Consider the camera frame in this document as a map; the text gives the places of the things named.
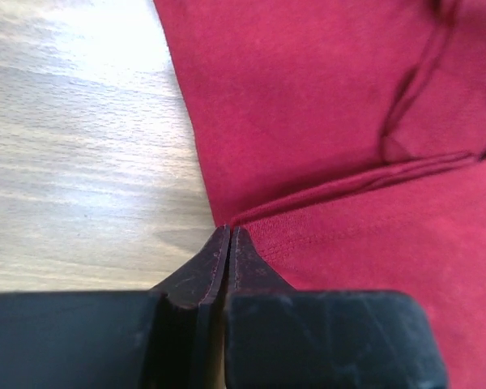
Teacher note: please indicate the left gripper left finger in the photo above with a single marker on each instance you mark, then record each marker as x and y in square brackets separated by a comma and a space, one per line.
[199, 280]

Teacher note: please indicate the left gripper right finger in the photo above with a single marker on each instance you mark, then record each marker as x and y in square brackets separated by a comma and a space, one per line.
[248, 272]

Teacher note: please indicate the dark red t shirt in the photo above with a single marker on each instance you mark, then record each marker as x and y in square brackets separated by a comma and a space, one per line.
[349, 138]

